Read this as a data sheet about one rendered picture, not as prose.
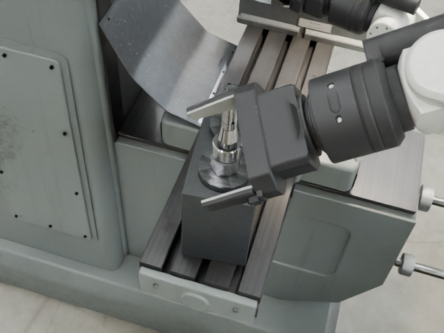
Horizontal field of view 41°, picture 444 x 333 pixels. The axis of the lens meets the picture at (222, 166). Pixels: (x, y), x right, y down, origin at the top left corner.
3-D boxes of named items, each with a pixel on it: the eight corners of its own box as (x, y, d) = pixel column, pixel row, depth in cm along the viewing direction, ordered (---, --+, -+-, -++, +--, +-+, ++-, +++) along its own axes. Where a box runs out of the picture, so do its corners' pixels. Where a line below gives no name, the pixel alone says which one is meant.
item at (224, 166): (244, 172, 96) (246, 152, 92) (217, 181, 95) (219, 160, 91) (232, 152, 99) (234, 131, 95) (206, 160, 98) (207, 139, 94)
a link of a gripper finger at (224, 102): (196, 121, 67) (247, 105, 65) (184, 113, 64) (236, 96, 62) (194, 108, 68) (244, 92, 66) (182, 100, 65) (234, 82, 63)
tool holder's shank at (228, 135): (240, 145, 92) (247, 92, 83) (222, 151, 91) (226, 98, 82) (232, 131, 94) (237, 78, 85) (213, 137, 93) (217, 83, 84)
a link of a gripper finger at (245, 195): (197, 199, 61) (253, 184, 59) (210, 205, 64) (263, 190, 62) (200, 215, 61) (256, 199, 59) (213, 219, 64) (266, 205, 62)
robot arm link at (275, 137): (275, 209, 65) (385, 180, 61) (244, 192, 56) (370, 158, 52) (255, 104, 69) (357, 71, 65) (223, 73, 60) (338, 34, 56)
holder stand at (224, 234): (262, 175, 122) (274, 105, 107) (246, 267, 108) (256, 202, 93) (205, 165, 123) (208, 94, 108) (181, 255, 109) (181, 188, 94)
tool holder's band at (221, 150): (246, 152, 92) (247, 147, 92) (219, 160, 91) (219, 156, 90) (234, 131, 95) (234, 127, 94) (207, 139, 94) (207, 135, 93)
